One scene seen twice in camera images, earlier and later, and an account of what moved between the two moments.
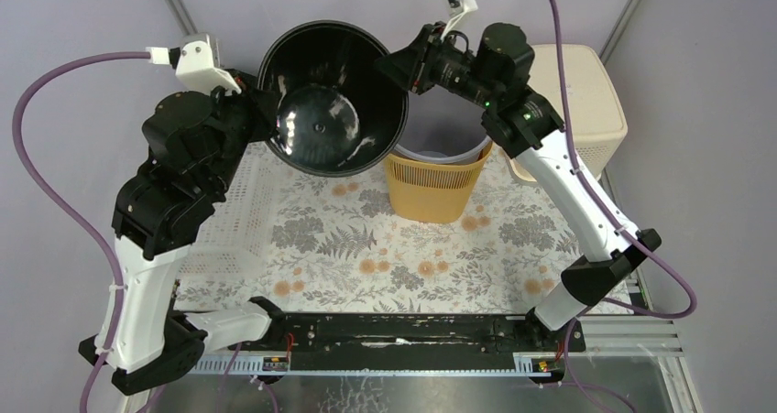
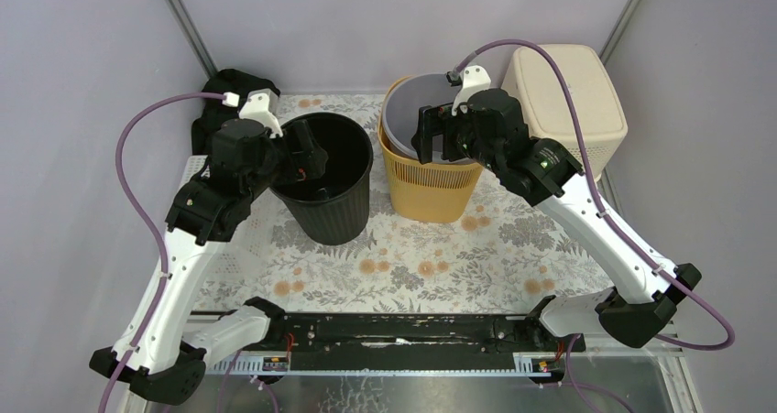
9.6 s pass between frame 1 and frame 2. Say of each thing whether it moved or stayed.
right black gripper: moved
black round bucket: moved
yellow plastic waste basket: stayed
